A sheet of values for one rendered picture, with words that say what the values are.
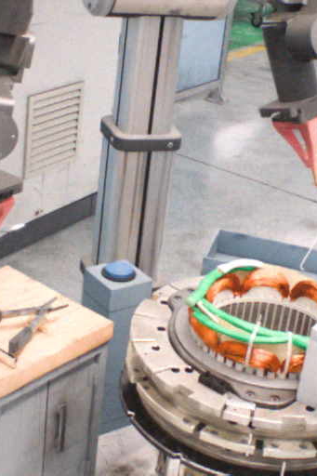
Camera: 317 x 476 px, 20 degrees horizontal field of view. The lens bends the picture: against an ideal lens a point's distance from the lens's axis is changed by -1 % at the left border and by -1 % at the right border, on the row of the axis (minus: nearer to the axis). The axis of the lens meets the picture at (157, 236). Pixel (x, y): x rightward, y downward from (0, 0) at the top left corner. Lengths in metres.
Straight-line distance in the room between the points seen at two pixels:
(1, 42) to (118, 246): 0.59
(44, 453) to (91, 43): 2.60
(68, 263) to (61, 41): 0.84
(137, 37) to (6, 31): 0.45
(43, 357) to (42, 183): 2.56
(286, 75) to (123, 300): 0.38
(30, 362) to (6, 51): 0.34
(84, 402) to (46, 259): 2.41
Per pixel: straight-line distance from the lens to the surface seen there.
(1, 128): 0.93
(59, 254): 3.62
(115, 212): 1.45
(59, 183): 3.68
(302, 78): 1.22
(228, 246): 1.41
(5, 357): 1.03
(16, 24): 0.96
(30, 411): 1.10
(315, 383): 0.97
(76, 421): 1.18
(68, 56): 3.50
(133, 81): 1.39
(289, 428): 0.98
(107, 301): 1.28
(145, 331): 1.06
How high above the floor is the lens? 1.65
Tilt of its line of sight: 25 degrees down
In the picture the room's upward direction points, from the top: 7 degrees clockwise
